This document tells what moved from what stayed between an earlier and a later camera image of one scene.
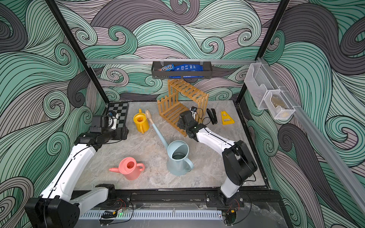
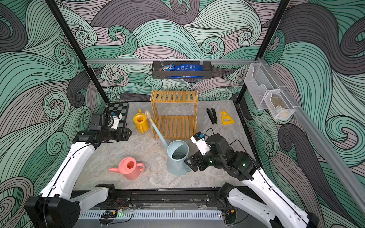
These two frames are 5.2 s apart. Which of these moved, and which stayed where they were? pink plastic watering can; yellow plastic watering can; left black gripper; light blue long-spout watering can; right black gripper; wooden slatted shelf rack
Moved: right black gripper; wooden slatted shelf rack
Stayed: left black gripper; light blue long-spout watering can; yellow plastic watering can; pink plastic watering can
